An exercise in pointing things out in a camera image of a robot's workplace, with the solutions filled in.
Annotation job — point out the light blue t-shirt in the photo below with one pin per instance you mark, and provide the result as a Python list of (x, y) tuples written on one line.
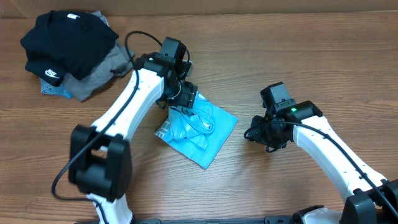
[(197, 133)]

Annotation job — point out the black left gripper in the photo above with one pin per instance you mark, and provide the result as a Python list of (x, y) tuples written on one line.
[(188, 96)]

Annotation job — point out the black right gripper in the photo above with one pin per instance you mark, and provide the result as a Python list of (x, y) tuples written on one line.
[(259, 131)]

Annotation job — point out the black folded nike garment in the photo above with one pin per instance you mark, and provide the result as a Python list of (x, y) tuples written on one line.
[(63, 42)]

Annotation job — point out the blue denim folded garment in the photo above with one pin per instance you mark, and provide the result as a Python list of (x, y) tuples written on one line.
[(48, 89)]

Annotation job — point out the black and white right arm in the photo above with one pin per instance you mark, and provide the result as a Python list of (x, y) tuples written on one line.
[(367, 195)]

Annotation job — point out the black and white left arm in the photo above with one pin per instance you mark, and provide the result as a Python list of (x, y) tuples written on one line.
[(100, 158)]

